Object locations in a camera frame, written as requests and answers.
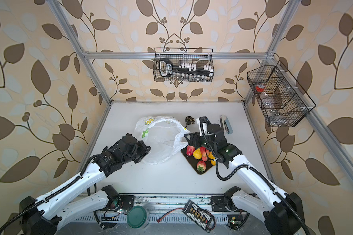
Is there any clear bottle red cap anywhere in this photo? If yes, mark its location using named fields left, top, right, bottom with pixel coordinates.
left=255, top=83, right=279, bottom=116

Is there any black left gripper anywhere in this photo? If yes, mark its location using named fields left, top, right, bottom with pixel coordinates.
left=122, top=140, right=153, bottom=165

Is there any black wire basket back wall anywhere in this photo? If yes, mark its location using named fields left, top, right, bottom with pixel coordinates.
left=153, top=47, right=215, bottom=83

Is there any translucent white plastic bag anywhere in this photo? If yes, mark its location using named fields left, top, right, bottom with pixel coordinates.
left=132, top=116, right=190, bottom=165

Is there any red yellow fake peach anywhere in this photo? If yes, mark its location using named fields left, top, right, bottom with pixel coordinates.
left=196, top=161, right=207, bottom=173

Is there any black socket set holder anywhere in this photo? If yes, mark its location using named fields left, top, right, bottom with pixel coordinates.
left=157, top=58, right=214, bottom=79

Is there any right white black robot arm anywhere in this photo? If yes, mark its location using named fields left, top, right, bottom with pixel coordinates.
left=184, top=117, right=310, bottom=235

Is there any yellow fake lemon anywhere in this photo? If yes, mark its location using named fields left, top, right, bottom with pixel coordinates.
left=193, top=148, right=202, bottom=160

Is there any red black cable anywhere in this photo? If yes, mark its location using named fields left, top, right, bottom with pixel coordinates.
left=156, top=207, right=185, bottom=223

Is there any red fake fruit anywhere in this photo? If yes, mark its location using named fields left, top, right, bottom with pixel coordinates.
left=186, top=146, right=195, bottom=156

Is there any black square tray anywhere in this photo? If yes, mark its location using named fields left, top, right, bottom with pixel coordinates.
left=181, top=147, right=214, bottom=175

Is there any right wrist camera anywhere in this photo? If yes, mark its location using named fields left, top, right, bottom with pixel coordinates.
left=197, top=116, right=210, bottom=137

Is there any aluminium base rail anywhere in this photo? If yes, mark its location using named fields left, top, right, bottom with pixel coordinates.
left=57, top=191, right=272, bottom=226

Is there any green round lid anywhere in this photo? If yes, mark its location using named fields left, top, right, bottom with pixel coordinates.
left=126, top=206, right=149, bottom=229

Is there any black charger board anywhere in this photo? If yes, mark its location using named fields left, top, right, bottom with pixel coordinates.
left=183, top=200, right=216, bottom=233

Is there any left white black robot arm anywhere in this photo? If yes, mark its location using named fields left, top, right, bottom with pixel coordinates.
left=0, top=133, right=151, bottom=235

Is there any black wire basket right wall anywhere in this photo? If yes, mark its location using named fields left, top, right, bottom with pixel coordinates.
left=247, top=61, right=316, bottom=127

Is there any grey blue stapler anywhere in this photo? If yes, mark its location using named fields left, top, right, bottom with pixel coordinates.
left=220, top=115, right=233, bottom=134

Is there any black wire basket wall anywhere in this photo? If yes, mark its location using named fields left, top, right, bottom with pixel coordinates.
left=247, top=61, right=316, bottom=127
left=153, top=47, right=215, bottom=83

